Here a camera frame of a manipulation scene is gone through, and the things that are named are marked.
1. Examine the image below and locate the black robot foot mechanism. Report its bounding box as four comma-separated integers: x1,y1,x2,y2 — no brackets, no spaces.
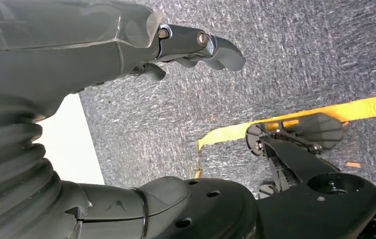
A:
245,112,376,239

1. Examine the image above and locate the gold floor tape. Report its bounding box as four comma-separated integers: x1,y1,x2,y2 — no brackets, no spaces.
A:
193,93,376,179

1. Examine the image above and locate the black perforated robot plate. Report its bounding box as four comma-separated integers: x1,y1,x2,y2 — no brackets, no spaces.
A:
153,178,260,239

